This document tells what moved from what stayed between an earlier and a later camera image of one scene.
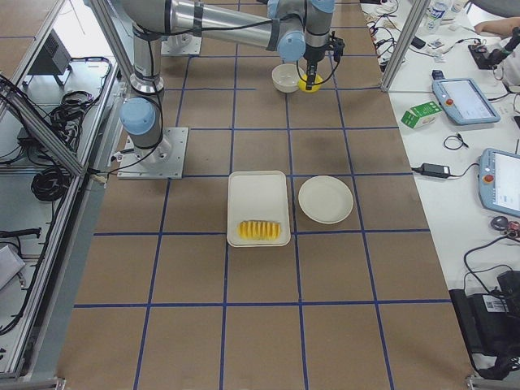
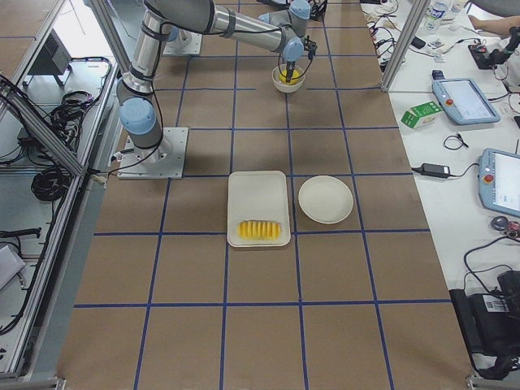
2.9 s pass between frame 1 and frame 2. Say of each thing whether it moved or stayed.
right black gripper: moved
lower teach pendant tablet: stayed
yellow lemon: moved
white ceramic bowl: stayed
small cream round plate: stayed
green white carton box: stayed
